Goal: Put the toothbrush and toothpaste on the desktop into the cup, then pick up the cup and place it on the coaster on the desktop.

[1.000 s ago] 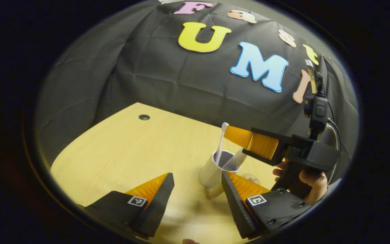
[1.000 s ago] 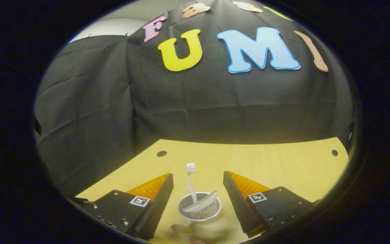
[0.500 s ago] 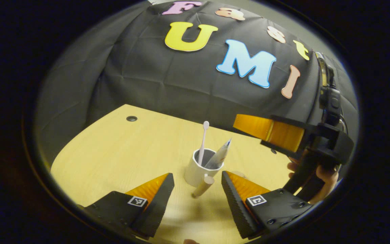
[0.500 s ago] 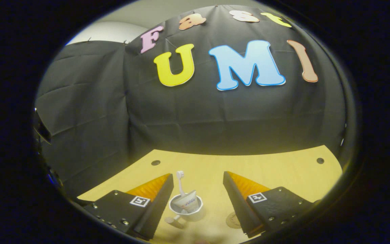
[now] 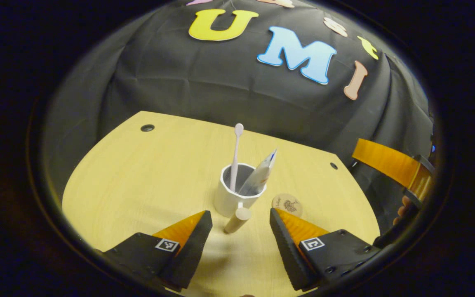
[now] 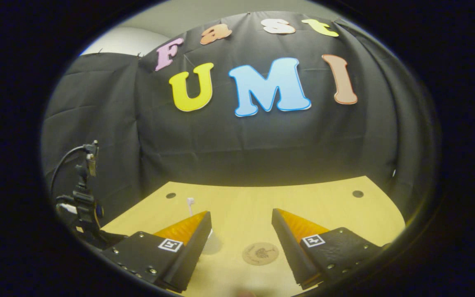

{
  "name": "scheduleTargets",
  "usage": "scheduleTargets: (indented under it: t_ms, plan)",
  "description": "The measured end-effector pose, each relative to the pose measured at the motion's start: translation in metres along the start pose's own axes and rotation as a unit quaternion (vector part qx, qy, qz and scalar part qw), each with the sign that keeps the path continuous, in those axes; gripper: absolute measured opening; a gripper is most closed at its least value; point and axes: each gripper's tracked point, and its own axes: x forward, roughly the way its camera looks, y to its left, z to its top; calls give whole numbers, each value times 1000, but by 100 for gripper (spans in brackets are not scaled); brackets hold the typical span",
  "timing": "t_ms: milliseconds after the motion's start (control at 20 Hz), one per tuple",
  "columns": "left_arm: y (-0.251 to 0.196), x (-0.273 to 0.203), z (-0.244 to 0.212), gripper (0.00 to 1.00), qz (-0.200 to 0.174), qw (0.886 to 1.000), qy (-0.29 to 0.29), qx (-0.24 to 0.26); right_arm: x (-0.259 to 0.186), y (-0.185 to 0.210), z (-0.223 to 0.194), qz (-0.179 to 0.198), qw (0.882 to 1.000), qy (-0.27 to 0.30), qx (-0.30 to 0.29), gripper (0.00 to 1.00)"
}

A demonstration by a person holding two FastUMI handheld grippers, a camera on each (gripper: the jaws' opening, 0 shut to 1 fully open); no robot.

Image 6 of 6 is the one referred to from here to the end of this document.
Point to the white toothbrush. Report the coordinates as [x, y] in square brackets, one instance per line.
[190, 201]

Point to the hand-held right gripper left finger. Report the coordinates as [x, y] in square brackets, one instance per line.
[190, 251]

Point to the wooden desktop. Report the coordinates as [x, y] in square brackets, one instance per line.
[241, 206]

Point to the round wooden coaster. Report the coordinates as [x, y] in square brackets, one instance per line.
[260, 253]

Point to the black backdrop cloth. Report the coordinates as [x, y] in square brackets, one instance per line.
[241, 144]

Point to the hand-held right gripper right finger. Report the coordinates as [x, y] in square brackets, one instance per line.
[293, 251]

